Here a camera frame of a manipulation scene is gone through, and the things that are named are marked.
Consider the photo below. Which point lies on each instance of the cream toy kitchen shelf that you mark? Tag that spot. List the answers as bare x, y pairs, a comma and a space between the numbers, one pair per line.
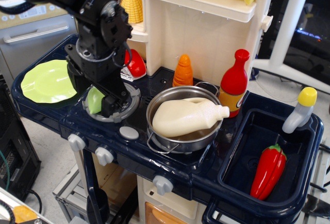
208, 31

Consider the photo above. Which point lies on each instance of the grey knob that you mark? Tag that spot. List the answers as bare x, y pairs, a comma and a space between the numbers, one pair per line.
76, 142
162, 184
104, 156

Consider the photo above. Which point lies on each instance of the steel pot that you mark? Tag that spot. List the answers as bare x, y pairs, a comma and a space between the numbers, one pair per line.
186, 143

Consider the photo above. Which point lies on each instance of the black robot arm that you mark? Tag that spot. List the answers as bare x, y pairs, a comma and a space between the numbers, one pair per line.
98, 56

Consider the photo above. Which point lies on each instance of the light green plate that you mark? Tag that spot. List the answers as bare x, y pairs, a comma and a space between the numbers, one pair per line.
48, 83

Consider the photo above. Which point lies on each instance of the grey right knob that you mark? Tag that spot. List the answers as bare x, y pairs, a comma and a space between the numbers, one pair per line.
162, 184

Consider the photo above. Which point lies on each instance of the red ketchup bottle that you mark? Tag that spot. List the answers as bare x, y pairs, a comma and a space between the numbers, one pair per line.
234, 83

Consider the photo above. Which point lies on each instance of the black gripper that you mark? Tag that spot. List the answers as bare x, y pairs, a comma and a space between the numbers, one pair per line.
104, 74

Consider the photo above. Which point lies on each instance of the grey left knob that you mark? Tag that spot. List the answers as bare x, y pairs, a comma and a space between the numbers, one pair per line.
76, 142

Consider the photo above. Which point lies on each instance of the navy toy kitchen counter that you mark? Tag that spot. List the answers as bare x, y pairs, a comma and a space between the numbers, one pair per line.
219, 176

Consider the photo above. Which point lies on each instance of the black computer case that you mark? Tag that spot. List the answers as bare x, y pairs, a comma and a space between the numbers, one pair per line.
20, 164

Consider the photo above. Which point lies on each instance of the orange toy carrot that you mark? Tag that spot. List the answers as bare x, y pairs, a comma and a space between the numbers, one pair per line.
183, 74

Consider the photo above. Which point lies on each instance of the grey middle knob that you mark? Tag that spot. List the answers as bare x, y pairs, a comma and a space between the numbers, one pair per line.
104, 156

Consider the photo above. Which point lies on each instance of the grey oval button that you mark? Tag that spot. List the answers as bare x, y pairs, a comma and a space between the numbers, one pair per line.
128, 133

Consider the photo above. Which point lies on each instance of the cream toy bottle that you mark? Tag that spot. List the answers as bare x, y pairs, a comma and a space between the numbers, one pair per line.
175, 118

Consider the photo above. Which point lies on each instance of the red toy pepper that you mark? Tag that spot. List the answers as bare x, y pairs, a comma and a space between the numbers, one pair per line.
270, 167

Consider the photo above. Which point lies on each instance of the red white toy can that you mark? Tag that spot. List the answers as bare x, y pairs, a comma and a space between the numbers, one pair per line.
135, 68

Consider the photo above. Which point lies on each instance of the grey toy dishwasher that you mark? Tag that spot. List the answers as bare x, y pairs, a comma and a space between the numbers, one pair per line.
27, 36

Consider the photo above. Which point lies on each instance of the grey toy burner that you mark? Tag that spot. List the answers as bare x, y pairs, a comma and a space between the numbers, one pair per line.
132, 104

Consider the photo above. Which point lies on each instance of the green toy pear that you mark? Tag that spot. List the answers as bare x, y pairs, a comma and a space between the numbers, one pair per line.
94, 99

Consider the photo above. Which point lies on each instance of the yellow toy corn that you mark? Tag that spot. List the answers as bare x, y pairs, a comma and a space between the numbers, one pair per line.
134, 9

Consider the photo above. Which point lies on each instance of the grey yellow toy faucet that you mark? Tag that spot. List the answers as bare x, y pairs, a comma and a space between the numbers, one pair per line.
302, 111

